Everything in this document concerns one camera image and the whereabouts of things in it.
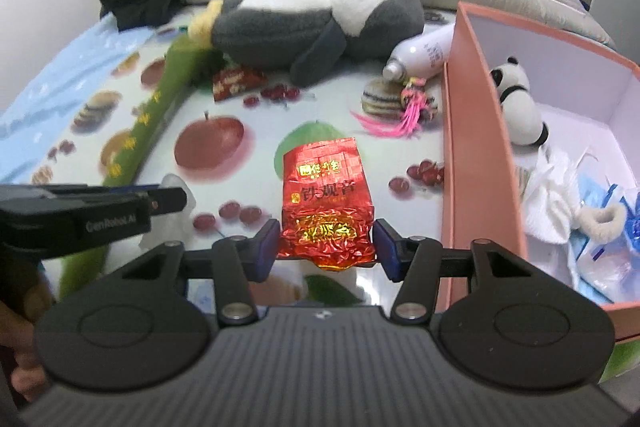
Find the red foil packet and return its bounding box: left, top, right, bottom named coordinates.
left=279, top=137, right=377, bottom=272

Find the white bottle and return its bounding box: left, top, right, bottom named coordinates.
left=382, top=23, right=457, bottom=84

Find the long green plush toy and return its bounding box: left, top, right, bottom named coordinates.
left=57, top=38, right=213, bottom=300

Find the small red snack packet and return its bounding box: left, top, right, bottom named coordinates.
left=212, top=64, right=269, bottom=102

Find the blue face mask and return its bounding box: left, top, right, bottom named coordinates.
left=580, top=174, right=621, bottom=208

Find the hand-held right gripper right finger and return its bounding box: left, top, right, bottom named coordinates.
left=372, top=218, right=532, bottom=325

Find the person's left hand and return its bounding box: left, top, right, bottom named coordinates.
left=0, top=302, right=48, bottom=403

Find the pink cardboard box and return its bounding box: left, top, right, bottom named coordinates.
left=440, top=2, right=640, bottom=348

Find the small panda plush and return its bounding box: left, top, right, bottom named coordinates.
left=489, top=56, right=550, bottom=148

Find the grey and white penguin plush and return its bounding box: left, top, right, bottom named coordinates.
left=187, top=0, right=426, bottom=86

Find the white fluffy hair tie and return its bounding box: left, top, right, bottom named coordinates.
left=575, top=204, right=628, bottom=242

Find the pink tassel ornament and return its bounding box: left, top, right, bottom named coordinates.
left=352, top=77, right=441, bottom=140

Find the white cloth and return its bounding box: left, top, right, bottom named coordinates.
left=520, top=147, right=588, bottom=244

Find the fruit printed bedsheet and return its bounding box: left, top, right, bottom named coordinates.
left=0, top=4, right=640, bottom=388

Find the blue and clear plastic bag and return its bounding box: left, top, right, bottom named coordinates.
left=570, top=177, right=640, bottom=303

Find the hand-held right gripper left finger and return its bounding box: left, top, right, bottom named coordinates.
left=120, top=219, right=281, bottom=328

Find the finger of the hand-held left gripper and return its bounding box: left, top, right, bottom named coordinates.
left=147, top=187, right=188, bottom=214

